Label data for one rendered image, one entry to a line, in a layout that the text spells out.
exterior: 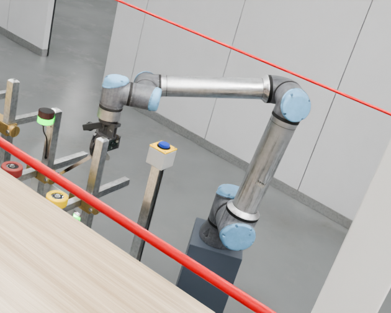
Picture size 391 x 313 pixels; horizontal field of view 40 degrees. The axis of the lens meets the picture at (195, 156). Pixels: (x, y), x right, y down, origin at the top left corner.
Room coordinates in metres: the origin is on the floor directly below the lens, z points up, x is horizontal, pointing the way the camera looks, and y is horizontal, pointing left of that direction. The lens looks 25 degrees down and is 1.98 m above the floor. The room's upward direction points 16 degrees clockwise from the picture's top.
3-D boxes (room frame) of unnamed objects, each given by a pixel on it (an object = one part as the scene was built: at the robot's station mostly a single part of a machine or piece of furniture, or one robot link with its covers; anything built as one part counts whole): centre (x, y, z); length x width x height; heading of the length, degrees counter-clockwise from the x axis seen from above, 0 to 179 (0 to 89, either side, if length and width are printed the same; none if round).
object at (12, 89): (2.00, 0.79, 0.92); 0.04 x 0.04 x 0.48; 63
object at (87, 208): (1.78, 0.37, 0.84); 0.14 x 0.06 x 0.05; 63
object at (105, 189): (1.84, 0.36, 0.84); 0.44 x 0.03 x 0.04; 153
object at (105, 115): (1.87, 0.36, 1.19); 0.10 x 0.09 x 0.05; 153
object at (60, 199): (1.66, 0.45, 0.85); 0.08 x 0.08 x 0.11
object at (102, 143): (1.77, 0.35, 0.89); 0.04 x 0.04 x 0.48; 63
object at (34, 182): (1.89, 0.53, 0.75); 0.26 x 0.01 x 0.10; 63
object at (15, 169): (1.78, 0.67, 0.85); 0.08 x 0.08 x 0.11
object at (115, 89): (1.87, 0.36, 1.28); 0.10 x 0.09 x 0.12; 103
